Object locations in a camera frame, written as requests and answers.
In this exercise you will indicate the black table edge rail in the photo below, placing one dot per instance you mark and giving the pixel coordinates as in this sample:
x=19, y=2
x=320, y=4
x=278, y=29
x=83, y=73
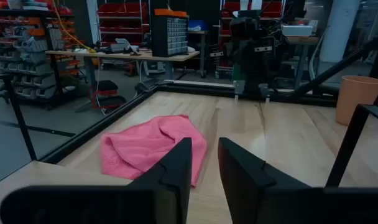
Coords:
x=99, y=127

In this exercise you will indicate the rack with orange bins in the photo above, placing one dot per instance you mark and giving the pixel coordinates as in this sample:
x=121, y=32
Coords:
x=30, y=62

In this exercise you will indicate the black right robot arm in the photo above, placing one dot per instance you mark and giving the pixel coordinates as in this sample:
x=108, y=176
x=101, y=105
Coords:
x=254, y=62

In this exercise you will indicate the white round column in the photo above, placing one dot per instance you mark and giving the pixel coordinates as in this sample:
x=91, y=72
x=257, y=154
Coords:
x=339, y=31

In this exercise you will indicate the black small-parts drawer cabinet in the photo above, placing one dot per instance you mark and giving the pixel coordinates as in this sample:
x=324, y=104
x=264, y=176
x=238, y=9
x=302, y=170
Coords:
x=170, y=35

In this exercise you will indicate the grey benchtop device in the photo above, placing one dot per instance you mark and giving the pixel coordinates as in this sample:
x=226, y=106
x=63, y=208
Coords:
x=122, y=46

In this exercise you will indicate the black and red tool bag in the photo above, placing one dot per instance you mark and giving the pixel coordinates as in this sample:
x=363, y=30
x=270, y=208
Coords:
x=106, y=93

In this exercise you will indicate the wooden top side table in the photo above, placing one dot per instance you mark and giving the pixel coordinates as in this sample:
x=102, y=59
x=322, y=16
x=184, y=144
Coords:
x=302, y=40

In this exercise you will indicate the white flat box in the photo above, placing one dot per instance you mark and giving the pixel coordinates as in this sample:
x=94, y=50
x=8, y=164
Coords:
x=297, y=30

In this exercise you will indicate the pink terry cloth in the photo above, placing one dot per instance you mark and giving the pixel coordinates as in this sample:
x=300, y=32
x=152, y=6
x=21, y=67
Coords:
x=139, y=146

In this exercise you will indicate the black diagonal frame strut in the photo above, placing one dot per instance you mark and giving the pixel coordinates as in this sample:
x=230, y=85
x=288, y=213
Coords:
x=19, y=118
x=332, y=70

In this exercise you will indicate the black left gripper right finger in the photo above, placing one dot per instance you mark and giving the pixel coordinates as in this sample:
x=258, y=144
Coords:
x=254, y=193

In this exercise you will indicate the wooden top workbench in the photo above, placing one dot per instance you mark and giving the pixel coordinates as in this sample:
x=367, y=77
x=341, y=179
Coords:
x=145, y=56

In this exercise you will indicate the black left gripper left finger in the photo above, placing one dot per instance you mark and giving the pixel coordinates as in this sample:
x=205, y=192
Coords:
x=164, y=193

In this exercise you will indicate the peach plastic cup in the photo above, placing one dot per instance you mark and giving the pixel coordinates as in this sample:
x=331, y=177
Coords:
x=357, y=99

